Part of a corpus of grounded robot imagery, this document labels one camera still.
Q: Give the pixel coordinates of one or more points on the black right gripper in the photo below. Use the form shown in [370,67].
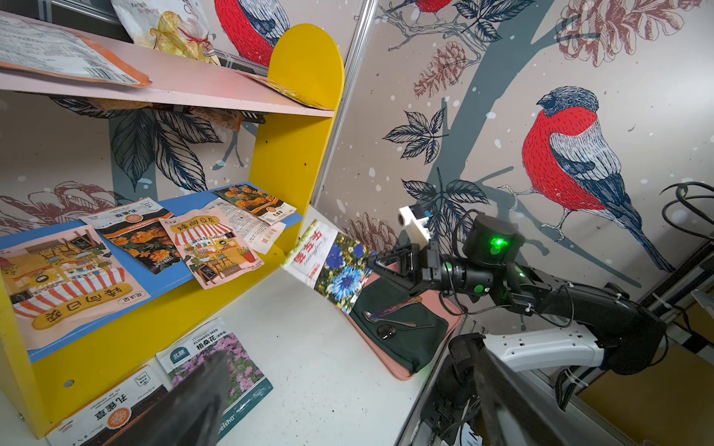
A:
[411,268]

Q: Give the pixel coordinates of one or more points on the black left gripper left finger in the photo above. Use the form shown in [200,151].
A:
[190,414]

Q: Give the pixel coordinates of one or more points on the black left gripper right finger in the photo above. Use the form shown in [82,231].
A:
[515,413]

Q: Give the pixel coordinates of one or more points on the blue flower seed bag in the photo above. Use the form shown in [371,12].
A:
[330,263]

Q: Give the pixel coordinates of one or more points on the marigold seed bag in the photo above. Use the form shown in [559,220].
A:
[264,206]
[137,229]
[105,417]

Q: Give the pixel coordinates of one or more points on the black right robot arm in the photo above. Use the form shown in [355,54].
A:
[590,326]

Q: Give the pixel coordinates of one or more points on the white text seed bag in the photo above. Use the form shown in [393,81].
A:
[259,235]

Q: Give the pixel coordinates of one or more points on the pink shop seed bag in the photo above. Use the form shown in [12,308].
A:
[210,247]

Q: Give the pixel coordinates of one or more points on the large shop seed bag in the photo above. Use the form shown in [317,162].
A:
[64,281]

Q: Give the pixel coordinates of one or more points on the shop picture seed bag top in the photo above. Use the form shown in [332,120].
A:
[284,91]

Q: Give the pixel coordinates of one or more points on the yellow wooden shelf unit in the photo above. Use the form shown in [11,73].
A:
[48,385]

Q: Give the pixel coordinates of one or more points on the red Chuba chips bag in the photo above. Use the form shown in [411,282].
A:
[174,27]

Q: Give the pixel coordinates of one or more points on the orange back-side seed bag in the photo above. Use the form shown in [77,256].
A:
[36,47]

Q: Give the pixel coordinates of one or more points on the pink tray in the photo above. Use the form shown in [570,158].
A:
[413,334]

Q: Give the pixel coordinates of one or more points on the small metal spoon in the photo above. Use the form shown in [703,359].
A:
[388,331]

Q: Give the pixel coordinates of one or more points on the dark green cloth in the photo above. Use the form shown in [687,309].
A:
[401,323]

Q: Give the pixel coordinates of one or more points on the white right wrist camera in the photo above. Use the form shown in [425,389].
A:
[414,220]

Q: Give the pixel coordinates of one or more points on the colourful handled spoon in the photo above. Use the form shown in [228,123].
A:
[381,315]

